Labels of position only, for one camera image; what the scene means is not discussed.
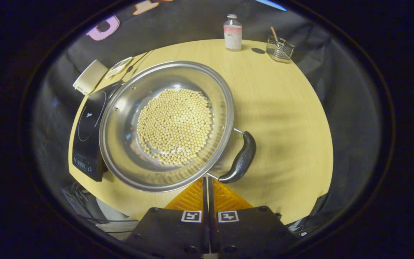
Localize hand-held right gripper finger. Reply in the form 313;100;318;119
125;177;209;259
209;177;299;259

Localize pile of yellow soybeans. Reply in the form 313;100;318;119
137;89;213;167

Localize stainless steel pot black handles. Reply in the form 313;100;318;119
99;60;257;193

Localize black induction cooktop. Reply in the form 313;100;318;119
72;81;125;182

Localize white divided dish with beans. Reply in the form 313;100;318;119
105;56;133;79

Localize white toaster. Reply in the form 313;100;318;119
73;59;109;96

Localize clear bottle pink label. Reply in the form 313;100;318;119
224;14;243;51

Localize wire mesh basket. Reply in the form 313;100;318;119
266;36;295;64

